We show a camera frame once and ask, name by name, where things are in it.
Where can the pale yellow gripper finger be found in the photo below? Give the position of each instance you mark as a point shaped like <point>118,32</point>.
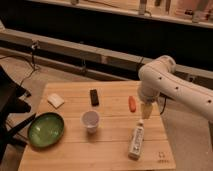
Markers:
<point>146,109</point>

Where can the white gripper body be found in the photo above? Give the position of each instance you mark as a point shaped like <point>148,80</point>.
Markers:
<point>146,94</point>

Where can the black eraser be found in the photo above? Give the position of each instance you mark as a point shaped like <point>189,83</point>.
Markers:
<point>94,97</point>

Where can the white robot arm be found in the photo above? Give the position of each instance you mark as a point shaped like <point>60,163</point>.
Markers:
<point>158,77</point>

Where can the white sponge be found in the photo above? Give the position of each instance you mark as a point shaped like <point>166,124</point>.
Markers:
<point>55,100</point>

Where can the orange carrot toy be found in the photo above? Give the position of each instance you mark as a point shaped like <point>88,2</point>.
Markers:
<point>132,104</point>

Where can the white plastic bottle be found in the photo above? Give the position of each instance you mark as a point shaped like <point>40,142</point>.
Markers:
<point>135,146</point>

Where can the white paper cup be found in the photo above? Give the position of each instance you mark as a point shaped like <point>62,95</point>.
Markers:
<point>90,121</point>

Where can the green bowl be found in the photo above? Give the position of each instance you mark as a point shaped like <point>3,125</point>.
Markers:
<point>45,130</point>

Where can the black tripod stand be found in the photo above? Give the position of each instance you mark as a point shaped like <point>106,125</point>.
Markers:
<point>10,102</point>

